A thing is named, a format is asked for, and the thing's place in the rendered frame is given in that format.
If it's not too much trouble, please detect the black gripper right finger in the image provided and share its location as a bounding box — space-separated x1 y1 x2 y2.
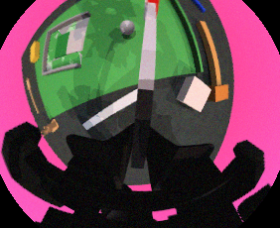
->
147 126 214 190

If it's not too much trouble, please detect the white flat bar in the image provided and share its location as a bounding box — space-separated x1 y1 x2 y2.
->
83 89 137 130

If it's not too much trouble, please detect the yellow rectangular block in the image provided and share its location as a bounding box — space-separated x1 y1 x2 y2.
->
31 40 40 62

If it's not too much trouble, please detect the white golf ball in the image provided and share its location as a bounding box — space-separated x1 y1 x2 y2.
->
119 21 135 35

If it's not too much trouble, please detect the green mat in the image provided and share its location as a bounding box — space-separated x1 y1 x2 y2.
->
35 0 196 118

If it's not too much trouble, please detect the pale pink cube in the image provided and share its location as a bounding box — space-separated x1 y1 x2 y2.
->
177 75 211 113

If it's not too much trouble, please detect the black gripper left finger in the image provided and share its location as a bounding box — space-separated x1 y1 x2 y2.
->
66 123 133 189

